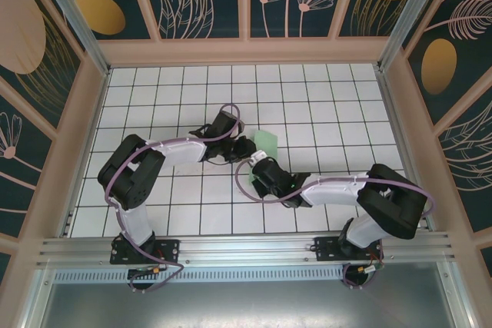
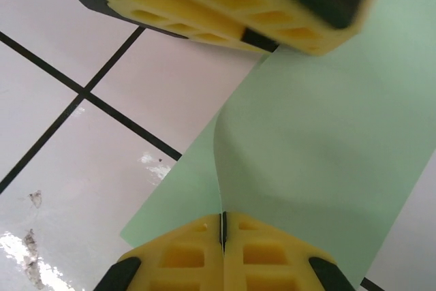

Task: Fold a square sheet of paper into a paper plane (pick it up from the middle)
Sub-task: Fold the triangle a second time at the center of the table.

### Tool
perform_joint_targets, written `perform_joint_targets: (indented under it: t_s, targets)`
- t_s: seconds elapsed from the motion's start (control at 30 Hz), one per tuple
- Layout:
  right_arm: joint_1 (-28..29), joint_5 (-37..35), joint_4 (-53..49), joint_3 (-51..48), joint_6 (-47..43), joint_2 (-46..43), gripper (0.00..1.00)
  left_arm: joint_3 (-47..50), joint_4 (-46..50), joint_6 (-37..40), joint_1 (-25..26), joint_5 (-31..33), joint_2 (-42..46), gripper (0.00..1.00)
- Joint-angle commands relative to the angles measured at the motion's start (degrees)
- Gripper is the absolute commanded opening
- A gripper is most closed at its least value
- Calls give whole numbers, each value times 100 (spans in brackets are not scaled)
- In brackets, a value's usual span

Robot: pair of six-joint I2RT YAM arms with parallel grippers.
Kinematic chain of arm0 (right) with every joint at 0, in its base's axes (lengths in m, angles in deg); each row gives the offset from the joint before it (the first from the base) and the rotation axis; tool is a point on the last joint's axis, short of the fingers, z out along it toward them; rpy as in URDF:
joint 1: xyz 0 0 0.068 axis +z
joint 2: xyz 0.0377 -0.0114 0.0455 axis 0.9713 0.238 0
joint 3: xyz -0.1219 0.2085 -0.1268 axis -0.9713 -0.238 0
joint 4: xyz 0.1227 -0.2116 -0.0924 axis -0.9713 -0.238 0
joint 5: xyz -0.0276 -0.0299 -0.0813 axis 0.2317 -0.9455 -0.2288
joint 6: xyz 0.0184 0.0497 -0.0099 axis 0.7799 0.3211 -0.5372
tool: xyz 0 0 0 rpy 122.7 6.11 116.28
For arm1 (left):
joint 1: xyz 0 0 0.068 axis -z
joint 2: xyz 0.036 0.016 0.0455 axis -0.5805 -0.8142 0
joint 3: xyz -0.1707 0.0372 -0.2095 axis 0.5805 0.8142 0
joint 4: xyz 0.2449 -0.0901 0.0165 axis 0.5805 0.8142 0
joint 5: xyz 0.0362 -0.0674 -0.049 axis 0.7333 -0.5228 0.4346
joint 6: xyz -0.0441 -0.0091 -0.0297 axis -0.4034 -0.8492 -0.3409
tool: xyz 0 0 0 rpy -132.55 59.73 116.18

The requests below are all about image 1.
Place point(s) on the green cloth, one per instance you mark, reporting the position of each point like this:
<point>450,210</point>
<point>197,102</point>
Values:
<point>267,141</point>

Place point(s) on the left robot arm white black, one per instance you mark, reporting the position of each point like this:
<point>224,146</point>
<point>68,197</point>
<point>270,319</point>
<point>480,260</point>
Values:
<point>130,174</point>

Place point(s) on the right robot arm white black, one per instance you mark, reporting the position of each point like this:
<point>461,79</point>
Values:
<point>384,197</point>

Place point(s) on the grey metal sheet panel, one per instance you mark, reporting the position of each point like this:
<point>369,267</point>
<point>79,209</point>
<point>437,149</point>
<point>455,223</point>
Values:
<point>246,305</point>

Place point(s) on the aluminium mounting rail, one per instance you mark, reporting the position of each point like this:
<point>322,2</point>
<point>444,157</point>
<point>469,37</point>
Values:
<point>246,247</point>

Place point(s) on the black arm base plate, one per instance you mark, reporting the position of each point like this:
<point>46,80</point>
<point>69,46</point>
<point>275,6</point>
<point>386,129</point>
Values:
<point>169,249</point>
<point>326,249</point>

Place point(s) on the aluminium side rail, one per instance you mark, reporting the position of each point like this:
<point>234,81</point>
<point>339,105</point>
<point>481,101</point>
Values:
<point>401,143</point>
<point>86,151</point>

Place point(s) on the aluminium frame post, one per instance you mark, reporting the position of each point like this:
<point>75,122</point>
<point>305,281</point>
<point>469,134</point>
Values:
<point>73,17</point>
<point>407,13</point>

